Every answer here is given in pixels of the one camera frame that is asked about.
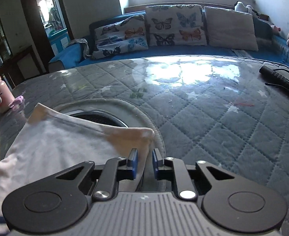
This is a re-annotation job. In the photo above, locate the white plush toy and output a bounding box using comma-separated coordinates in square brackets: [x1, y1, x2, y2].
[234, 1, 253, 14]

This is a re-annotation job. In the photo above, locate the black remote control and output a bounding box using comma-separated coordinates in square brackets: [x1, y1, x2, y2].
[259, 65, 289, 92]

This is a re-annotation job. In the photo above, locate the butterfly cushion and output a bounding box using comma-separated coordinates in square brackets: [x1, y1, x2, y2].
[92, 14, 148, 59]
[145, 4, 207, 46]

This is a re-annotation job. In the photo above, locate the pink bottle strap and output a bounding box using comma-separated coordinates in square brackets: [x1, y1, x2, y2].
[9, 95, 25, 110]

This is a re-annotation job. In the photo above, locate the quilted star tablecloth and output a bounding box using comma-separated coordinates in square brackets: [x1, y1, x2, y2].
[0, 55, 289, 235]

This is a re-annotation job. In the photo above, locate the left butterfly cushion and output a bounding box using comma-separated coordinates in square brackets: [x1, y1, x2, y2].
[92, 14, 148, 59]

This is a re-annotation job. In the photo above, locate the middle butterfly cushion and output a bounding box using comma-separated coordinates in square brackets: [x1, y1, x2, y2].
[145, 4, 207, 46]

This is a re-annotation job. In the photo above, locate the blue sofa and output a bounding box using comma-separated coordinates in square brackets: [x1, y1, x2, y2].
[49, 2, 289, 72]

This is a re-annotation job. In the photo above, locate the cream sweatshirt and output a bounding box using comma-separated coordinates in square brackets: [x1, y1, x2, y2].
[0, 103, 155, 216]

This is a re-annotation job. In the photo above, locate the plain beige cushion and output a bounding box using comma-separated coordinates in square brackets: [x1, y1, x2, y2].
[204, 6, 259, 51]

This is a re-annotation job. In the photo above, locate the grey blanket on sofa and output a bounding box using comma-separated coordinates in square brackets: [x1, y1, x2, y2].
[67, 38, 92, 59]

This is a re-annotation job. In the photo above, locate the round induction cooktop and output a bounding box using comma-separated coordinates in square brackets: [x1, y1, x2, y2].
[54, 98, 166, 158]

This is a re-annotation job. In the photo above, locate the dark wooden cabinet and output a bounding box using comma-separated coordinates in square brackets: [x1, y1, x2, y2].
[0, 18, 44, 88]

